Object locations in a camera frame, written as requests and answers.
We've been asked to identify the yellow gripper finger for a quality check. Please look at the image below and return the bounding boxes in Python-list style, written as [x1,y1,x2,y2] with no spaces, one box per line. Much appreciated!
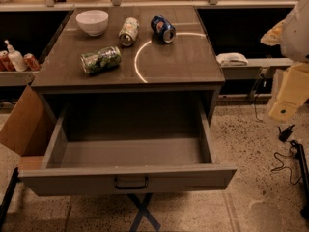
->
[260,20,284,46]
[267,63,309,123]

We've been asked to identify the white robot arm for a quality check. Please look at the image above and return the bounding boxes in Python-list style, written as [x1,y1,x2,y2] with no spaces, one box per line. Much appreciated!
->
[260,0,309,122]

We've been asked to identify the blue pepsi can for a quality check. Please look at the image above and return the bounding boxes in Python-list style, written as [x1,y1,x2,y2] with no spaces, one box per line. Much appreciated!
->
[151,15,176,44]

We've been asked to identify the pale green soda can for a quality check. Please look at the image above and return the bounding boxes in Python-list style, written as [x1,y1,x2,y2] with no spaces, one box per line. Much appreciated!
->
[119,17,139,46]

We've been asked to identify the open grey top drawer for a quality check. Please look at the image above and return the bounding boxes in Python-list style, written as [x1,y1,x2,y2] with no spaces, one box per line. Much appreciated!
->
[19,101,236,195]

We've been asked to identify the red can right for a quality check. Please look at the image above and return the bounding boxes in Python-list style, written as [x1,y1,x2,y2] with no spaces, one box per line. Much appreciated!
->
[23,53,41,71]

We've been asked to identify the red can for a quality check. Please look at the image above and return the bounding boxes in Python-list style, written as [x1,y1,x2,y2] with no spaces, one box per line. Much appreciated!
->
[0,50,14,72]
[23,53,41,71]

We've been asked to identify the red can left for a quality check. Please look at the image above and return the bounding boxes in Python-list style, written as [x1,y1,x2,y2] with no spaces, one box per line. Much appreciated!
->
[0,50,14,72]

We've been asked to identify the folded white cloth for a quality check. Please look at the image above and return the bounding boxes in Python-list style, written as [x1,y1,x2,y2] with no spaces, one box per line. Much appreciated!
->
[216,52,248,66]

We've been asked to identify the black stand leg right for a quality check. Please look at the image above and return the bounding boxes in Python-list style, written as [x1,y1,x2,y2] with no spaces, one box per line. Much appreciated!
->
[295,144,309,219]

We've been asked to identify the black stand leg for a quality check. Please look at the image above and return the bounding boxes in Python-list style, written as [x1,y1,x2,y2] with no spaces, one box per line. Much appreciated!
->
[0,167,19,228]
[295,144,309,219]

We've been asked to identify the grey cabinet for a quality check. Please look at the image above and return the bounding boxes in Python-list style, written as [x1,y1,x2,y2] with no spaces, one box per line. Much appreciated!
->
[30,5,226,128]

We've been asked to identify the white bowl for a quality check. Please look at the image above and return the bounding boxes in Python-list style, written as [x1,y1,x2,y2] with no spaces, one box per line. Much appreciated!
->
[75,10,109,36]

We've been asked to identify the white pump bottle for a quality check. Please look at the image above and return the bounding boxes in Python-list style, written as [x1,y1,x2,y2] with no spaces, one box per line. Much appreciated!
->
[5,40,27,72]

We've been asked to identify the brown cardboard box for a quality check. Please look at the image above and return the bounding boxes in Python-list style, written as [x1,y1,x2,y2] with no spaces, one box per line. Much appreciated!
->
[0,86,55,170]

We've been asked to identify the black stand leg left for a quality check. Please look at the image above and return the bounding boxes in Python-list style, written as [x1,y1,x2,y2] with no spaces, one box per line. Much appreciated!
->
[0,167,19,228]

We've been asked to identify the black power adapter with cable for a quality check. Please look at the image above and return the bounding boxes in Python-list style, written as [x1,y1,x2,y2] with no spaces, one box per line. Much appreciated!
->
[271,125,302,186]

